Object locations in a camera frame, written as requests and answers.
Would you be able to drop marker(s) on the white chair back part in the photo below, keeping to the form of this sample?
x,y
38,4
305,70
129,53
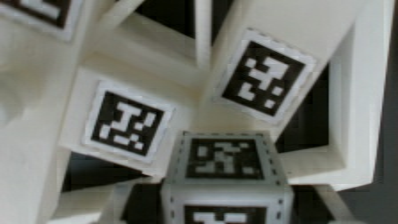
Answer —
x,y
81,42

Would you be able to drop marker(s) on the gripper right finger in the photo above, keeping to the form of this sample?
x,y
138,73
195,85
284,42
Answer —
x,y
337,206

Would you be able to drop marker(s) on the white chair leg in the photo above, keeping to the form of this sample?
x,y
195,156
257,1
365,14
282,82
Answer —
x,y
227,186

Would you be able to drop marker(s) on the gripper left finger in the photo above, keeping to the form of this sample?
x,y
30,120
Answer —
x,y
120,202

